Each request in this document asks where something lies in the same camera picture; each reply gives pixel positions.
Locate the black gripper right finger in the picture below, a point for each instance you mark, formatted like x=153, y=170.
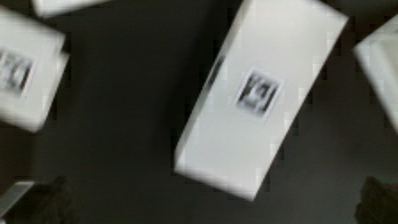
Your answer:
x=377, y=207

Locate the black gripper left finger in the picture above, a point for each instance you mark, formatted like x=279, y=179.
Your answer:
x=36, y=203

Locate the white cabinet body box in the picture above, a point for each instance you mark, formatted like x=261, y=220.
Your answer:
x=377, y=55

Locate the white door panel with tags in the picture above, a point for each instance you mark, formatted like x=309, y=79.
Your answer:
x=274, y=52

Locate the white cabinet top block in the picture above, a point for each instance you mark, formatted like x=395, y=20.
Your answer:
x=32, y=64

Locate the white block piece top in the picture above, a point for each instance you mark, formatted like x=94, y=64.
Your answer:
x=50, y=8

